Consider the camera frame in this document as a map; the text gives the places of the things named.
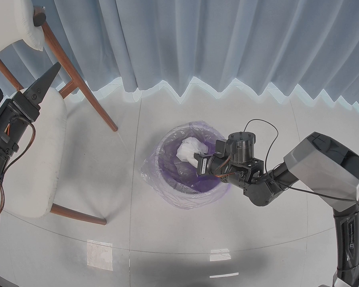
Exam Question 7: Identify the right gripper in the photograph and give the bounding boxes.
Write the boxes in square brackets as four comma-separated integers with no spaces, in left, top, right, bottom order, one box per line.
[197,155,230,179]

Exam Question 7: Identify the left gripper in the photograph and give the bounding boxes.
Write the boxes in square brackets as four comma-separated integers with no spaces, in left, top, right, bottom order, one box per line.
[0,90,42,153]

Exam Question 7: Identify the white plastic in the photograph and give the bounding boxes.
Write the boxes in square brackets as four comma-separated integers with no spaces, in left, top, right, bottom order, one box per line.
[177,137,210,167]

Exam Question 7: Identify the purple plastic bag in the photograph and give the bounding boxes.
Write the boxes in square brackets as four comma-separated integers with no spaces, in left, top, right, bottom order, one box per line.
[139,120,232,211]

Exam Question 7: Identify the crumpled clear plastic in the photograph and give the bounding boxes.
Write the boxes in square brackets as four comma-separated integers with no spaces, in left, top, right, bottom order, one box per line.
[174,162,199,180]

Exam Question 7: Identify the white trash bin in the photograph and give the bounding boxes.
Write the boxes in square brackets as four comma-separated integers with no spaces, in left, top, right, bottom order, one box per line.
[156,124,228,200]

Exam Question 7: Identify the wooden chair white cushions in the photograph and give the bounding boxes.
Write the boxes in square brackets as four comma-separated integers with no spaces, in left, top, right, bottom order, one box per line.
[0,0,118,226]

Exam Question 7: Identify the pale blue curtain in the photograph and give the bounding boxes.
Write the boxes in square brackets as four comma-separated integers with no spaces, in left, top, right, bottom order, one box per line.
[0,0,359,108]

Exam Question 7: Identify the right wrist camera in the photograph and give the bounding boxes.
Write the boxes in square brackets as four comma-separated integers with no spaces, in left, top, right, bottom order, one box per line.
[213,139,234,158]

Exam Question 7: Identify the black cable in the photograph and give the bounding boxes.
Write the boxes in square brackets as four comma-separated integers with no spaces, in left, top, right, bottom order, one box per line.
[243,118,279,174]

